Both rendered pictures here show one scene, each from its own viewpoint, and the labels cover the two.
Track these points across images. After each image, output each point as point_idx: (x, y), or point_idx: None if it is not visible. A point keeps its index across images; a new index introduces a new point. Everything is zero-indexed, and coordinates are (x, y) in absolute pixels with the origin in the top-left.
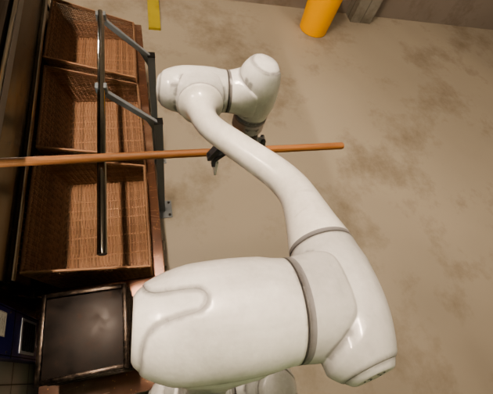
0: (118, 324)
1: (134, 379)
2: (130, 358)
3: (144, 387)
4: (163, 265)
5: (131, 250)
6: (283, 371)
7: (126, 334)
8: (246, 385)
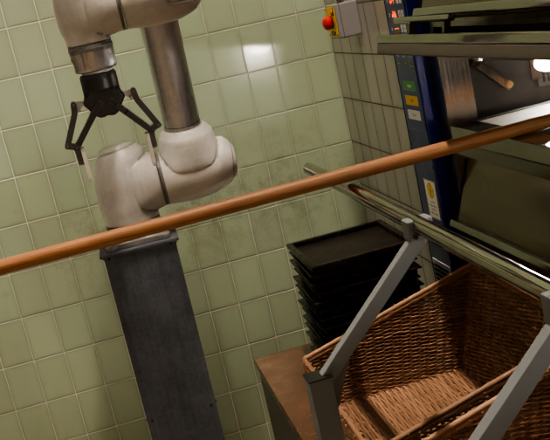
0: (310, 257)
1: (310, 348)
2: (296, 278)
3: (296, 347)
4: (296, 429)
5: (367, 422)
6: (106, 150)
7: (296, 251)
8: (142, 149)
